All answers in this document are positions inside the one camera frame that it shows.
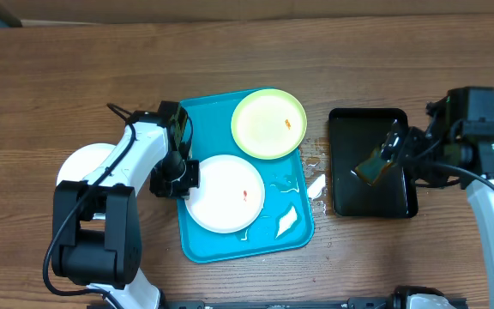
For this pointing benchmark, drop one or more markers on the yellow plate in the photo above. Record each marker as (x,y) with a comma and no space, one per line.
(268,124)

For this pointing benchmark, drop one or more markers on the black water tray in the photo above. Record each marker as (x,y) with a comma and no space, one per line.
(353,135)

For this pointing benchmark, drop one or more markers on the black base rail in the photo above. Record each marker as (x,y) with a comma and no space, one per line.
(403,297)

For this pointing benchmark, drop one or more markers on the white plate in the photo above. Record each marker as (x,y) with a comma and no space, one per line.
(83,161)

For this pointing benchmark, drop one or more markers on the teal plastic tray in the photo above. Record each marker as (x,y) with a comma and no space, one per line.
(285,221)

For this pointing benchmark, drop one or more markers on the green yellow sponge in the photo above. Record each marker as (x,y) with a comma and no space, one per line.
(372,169)

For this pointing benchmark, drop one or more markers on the pink plate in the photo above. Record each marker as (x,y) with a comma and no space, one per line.
(230,196)

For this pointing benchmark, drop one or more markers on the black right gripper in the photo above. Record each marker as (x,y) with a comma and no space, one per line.
(404,146)

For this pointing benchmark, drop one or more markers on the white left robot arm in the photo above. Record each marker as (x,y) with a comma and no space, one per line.
(96,240)

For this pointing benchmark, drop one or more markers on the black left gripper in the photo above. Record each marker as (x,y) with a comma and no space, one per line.
(181,190)

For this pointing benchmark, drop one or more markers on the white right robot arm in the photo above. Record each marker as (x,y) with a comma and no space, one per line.
(458,153)

